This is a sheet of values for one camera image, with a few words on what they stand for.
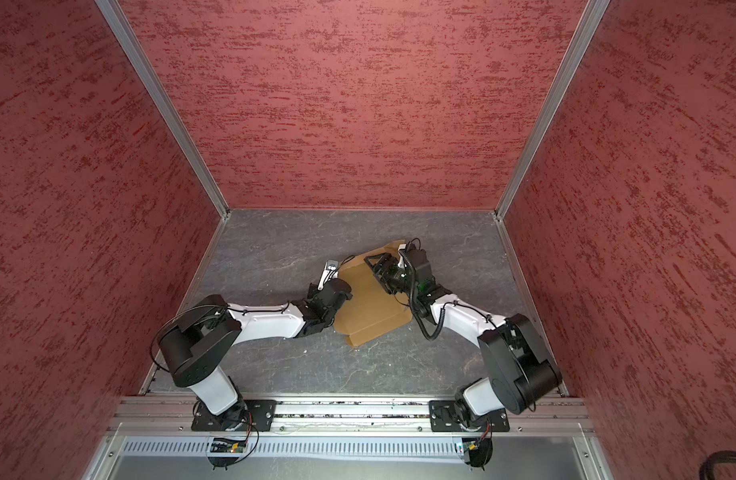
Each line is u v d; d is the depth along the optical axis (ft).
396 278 2.47
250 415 2.41
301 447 2.33
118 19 2.34
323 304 2.30
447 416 2.43
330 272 2.54
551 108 2.93
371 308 3.10
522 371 1.40
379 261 2.54
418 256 2.24
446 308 1.87
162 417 2.48
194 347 1.51
